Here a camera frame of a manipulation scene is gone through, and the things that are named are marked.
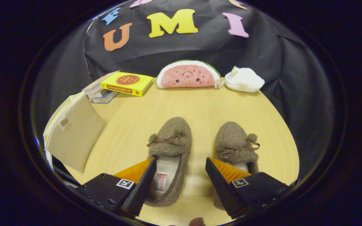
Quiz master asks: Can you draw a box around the beige fabric storage box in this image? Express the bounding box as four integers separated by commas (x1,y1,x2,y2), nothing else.
43,92,107,174

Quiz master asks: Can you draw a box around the yellow book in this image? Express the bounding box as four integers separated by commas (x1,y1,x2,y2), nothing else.
100,72,154,97

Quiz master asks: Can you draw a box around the blue book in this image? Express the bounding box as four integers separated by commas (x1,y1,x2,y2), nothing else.
91,91,120,104

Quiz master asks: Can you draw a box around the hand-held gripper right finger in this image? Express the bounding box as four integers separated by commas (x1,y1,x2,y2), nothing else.
205,157,291,219

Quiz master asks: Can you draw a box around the grey book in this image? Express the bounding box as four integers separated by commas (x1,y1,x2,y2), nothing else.
87,89,111,99

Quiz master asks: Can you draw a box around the beige book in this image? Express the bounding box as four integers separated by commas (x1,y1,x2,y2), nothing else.
81,70,121,94

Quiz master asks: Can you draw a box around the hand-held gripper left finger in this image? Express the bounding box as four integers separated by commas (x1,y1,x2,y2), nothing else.
74,157,157,218

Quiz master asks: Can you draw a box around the brown fuzzy shoe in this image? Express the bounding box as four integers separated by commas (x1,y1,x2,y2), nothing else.
212,121,261,211
143,117,193,207

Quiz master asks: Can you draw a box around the white plush toy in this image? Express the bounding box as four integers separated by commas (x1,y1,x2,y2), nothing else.
224,66,265,93

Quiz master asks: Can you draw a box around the watermelon slice plush toy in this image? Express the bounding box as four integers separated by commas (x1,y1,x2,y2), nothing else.
156,60,222,89

